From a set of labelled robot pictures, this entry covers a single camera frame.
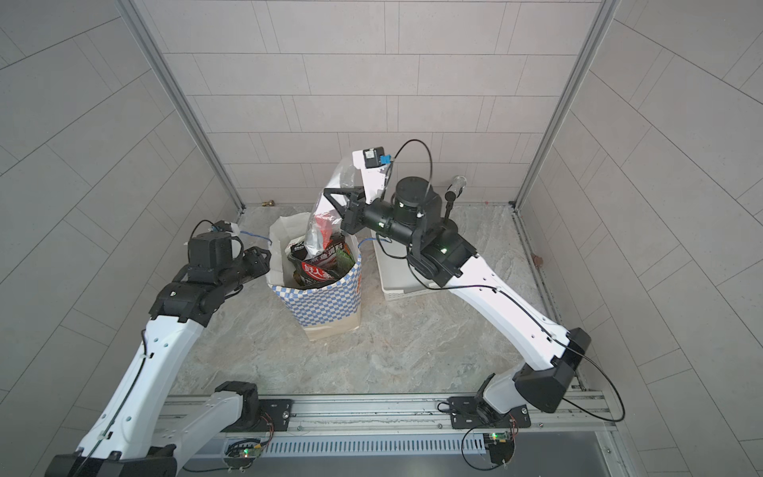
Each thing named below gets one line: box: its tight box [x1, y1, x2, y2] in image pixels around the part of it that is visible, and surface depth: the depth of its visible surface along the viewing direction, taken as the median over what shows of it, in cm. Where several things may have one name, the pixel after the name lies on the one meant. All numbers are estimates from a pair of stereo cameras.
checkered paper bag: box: [265, 213, 363, 341], surface depth 75 cm
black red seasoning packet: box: [286, 253, 353, 290], surface depth 77 cm
